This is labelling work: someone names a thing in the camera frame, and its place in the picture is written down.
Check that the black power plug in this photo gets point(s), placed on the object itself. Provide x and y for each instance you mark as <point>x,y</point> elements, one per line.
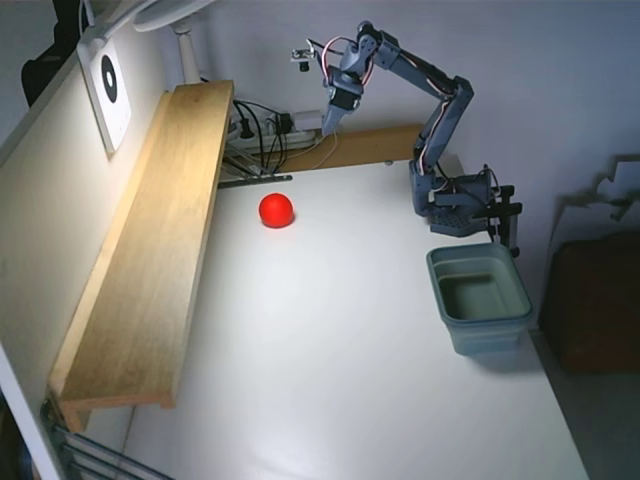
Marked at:
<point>245,129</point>

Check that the beige desk back panel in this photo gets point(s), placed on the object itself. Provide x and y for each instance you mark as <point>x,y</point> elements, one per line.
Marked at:
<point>50,225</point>

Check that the blue grey robot arm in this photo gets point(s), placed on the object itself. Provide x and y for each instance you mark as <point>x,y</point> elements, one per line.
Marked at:
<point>450,115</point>

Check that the grey plastic container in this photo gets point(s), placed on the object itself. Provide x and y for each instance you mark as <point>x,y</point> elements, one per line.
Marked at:
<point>470,300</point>

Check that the black plug adapter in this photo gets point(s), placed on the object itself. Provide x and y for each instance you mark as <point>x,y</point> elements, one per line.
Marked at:
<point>283,123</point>

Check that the white desk lamp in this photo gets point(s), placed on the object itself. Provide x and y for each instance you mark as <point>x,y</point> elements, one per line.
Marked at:
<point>187,55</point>

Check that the red ball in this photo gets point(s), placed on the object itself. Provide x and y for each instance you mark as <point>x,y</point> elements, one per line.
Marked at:
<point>276,210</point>

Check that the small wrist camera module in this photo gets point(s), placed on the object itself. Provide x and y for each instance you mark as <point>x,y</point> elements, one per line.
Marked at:
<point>302,56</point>

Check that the blue grey gripper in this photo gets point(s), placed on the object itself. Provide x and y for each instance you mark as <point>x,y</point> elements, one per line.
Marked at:
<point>341,98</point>

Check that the long wooden shelf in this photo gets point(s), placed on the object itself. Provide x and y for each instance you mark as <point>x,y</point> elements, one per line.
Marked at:
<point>150,250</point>

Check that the white power strip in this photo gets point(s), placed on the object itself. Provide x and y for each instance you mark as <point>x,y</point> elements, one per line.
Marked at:
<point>305,119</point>

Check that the black table clamp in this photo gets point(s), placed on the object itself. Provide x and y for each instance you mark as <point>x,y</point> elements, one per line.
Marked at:
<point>510,220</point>

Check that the wooden back strip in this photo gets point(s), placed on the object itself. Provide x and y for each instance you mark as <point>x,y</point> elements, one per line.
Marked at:
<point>370,145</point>

